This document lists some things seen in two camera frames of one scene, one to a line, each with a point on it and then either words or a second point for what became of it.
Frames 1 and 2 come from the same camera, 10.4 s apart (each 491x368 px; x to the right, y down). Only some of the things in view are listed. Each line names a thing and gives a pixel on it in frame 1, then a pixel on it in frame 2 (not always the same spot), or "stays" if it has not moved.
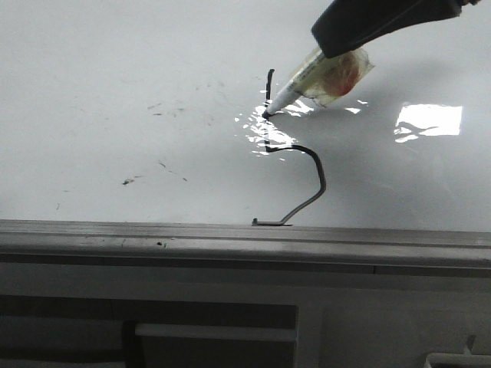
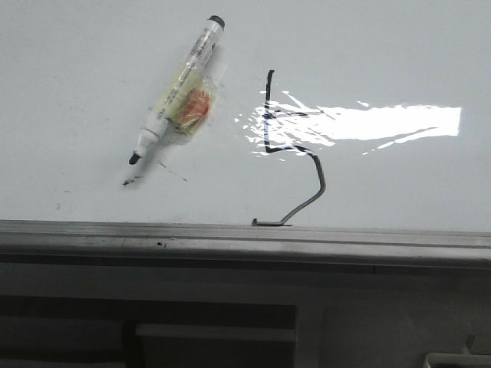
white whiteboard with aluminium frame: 133,135 stays
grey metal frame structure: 52,331 stays
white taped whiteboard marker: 324,79 to 186,103
